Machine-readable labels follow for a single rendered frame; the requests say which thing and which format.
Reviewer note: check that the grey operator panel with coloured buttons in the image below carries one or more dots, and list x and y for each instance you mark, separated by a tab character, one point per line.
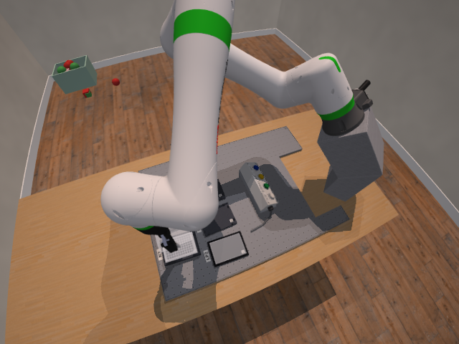
258	188

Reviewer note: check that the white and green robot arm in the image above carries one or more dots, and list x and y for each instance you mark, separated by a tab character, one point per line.
201	30

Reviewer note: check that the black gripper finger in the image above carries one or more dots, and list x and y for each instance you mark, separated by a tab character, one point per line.
168	242

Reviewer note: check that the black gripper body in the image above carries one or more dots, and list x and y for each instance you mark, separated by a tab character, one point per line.
164	232

